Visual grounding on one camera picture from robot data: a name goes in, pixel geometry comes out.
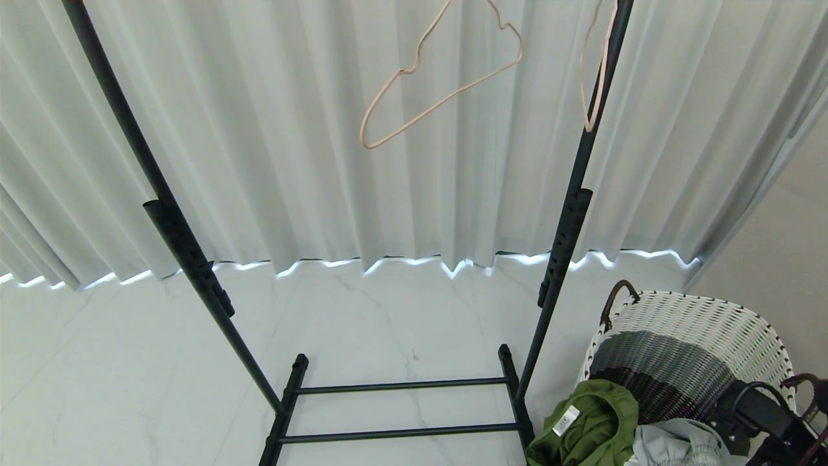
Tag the black clothes rack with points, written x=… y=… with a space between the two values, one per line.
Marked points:
x=187 y=252

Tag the pale grey trousers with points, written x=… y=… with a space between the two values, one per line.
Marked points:
x=679 y=446

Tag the white laundry basket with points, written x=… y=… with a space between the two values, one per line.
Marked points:
x=698 y=317

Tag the green garment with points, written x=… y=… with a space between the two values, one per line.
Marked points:
x=595 y=414

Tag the white curtain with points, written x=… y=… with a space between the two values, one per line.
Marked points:
x=323 y=162

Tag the pink clothes hanger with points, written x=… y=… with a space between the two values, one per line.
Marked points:
x=453 y=98
x=588 y=127

